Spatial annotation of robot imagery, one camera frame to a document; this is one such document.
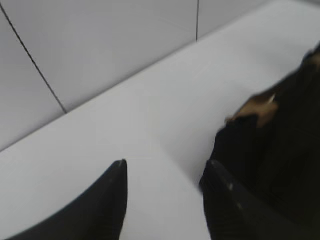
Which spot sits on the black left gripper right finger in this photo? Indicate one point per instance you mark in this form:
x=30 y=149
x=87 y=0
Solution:
x=234 y=213

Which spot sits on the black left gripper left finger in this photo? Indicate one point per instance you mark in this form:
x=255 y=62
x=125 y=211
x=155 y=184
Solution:
x=97 y=214

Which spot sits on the black tote bag tan handles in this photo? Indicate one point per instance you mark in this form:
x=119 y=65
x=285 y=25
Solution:
x=271 y=145

